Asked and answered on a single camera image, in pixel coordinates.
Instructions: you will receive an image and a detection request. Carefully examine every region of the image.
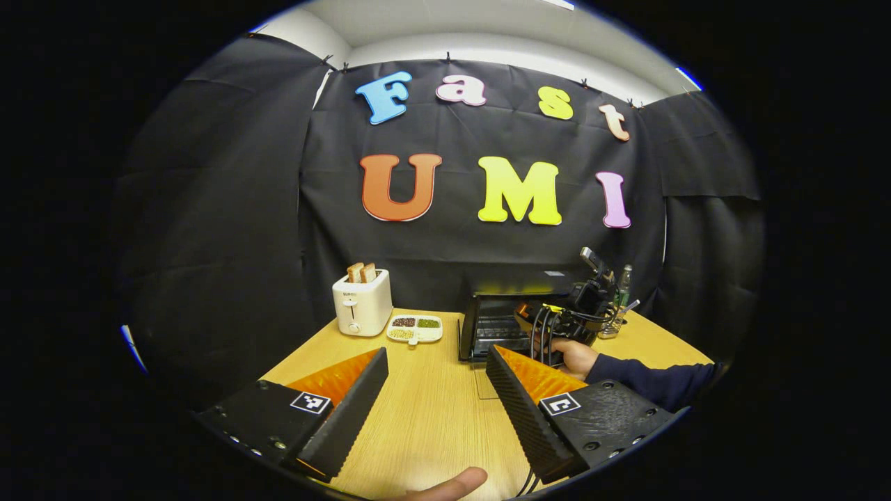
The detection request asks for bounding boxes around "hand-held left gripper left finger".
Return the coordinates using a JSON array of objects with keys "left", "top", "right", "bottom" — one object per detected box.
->
[{"left": 195, "top": 347, "right": 389, "bottom": 482}]

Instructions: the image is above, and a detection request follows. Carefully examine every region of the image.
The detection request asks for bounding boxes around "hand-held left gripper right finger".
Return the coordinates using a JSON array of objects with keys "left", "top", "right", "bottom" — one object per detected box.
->
[{"left": 485, "top": 344, "right": 676, "bottom": 486}]

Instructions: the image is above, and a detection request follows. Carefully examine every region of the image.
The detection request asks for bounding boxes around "black electric oven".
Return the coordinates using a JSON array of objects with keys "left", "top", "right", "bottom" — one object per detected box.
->
[{"left": 457, "top": 263, "right": 617, "bottom": 401}]

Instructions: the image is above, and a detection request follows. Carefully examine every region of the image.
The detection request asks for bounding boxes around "white sectioned dish with grains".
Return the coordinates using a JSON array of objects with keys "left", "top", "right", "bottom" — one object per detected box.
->
[{"left": 386, "top": 315, "right": 444, "bottom": 347}]

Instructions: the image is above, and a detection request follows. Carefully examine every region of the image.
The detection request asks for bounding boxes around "white toaster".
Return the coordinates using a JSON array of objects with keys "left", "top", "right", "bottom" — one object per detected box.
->
[{"left": 332, "top": 269, "right": 394, "bottom": 337}]

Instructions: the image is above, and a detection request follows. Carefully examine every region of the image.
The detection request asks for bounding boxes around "black backdrop cloth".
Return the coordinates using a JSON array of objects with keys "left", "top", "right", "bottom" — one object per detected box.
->
[{"left": 115, "top": 31, "right": 766, "bottom": 411}]

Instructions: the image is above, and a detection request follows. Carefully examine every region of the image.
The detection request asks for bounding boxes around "black cable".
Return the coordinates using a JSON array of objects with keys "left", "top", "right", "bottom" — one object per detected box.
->
[{"left": 528, "top": 308, "right": 562, "bottom": 367}]

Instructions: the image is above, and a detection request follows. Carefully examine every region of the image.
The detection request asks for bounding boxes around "metal wire holder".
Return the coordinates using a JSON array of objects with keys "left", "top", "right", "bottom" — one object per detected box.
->
[{"left": 599, "top": 306, "right": 627, "bottom": 340}]

